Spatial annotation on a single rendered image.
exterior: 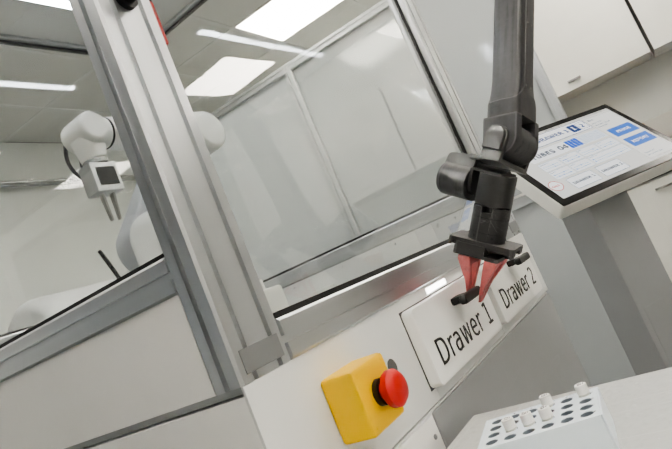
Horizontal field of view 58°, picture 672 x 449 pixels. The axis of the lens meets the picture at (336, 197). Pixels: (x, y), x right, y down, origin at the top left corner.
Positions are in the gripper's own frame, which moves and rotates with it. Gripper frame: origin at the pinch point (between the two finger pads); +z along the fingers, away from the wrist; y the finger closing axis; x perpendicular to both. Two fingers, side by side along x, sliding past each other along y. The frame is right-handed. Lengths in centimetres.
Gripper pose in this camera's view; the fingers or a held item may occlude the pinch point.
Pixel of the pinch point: (476, 294)
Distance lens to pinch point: 99.8
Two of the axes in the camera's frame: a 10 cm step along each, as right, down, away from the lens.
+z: -1.4, 9.8, 1.7
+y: -8.5, -2.0, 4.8
